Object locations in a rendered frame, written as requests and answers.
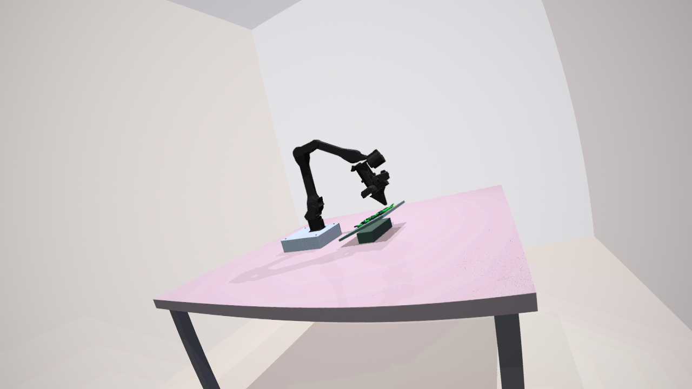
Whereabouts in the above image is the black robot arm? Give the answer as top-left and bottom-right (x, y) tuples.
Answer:
(293, 139), (390, 232)

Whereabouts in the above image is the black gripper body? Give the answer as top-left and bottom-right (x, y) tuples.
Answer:
(361, 171), (389, 198)

